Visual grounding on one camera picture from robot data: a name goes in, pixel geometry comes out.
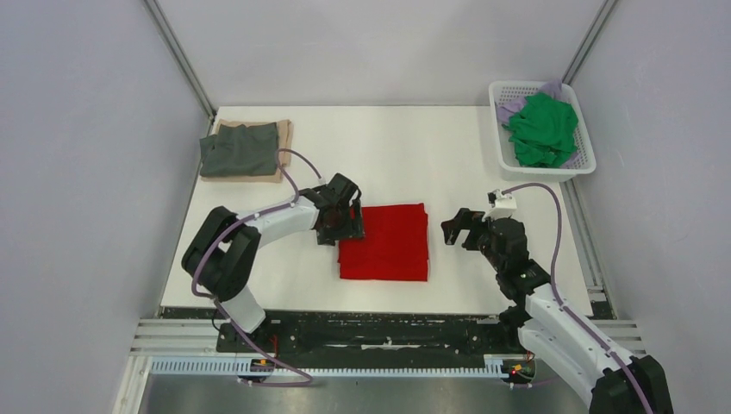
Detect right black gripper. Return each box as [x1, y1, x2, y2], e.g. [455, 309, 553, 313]
[441, 208, 504, 273]

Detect red t shirt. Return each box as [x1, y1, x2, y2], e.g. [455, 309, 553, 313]
[338, 204, 429, 282]

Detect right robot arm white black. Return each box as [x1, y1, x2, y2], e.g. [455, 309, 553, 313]
[440, 208, 674, 413]

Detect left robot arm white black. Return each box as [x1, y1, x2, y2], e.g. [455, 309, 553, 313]
[181, 173, 365, 352]

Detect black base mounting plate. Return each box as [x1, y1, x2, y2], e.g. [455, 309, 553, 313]
[161, 308, 536, 377]

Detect folded beige t shirt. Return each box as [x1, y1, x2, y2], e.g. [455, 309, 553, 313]
[199, 120, 293, 183]

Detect white plastic basket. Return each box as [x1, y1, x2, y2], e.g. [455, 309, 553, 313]
[488, 80, 597, 183]

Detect lilac t shirt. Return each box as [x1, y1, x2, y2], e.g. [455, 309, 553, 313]
[494, 79, 584, 170]

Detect green t shirt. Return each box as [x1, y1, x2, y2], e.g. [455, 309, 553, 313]
[502, 92, 580, 169]

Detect folded grey t shirt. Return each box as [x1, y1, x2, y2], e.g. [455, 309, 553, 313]
[199, 123, 279, 178]

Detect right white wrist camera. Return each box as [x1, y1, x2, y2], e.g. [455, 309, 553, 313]
[486, 190, 517, 220]

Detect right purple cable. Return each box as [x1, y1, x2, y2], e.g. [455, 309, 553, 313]
[500, 182, 656, 414]

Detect purple cable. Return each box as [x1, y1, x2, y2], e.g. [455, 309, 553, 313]
[191, 148, 324, 388]
[500, 182, 656, 414]

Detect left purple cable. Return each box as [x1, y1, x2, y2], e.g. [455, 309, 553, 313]
[191, 148, 324, 388]

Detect right aluminium table rail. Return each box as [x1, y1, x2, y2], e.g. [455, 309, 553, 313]
[559, 179, 616, 320]

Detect white slotted cable duct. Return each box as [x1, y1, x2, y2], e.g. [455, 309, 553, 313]
[150, 356, 510, 380]

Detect left aluminium frame post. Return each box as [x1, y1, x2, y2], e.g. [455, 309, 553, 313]
[141, 0, 216, 122]

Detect aluminium frame post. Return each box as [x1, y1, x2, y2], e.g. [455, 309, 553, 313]
[562, 0, 619, 85]
[141, 0, 216, 122]

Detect right aluminium frame post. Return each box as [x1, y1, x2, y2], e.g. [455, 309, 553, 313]
[562, 0, 619, 85]

